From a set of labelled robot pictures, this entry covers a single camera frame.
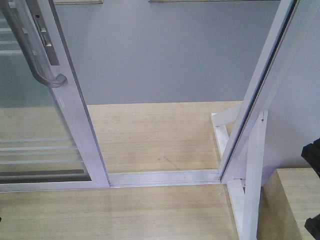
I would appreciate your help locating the light wooden box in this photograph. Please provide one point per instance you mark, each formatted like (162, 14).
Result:
(289, 197)

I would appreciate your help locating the sliding glass door white frame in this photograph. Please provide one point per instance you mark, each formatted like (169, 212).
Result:
(47, 139)

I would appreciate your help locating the aluminium floor track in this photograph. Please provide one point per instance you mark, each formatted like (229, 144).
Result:
(164, 178)

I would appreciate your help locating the white triangular support brace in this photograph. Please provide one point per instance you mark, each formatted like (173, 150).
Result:
(245, 182)

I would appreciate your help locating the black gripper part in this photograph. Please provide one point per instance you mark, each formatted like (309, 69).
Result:
(311, 154)

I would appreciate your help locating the silver door handle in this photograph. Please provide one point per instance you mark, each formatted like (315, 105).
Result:
(27, 23)

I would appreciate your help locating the white door jamb post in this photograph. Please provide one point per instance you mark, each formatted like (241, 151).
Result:
(258, 89)

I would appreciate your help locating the wooden platform board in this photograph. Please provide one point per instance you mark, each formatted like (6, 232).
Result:
(142, 137)

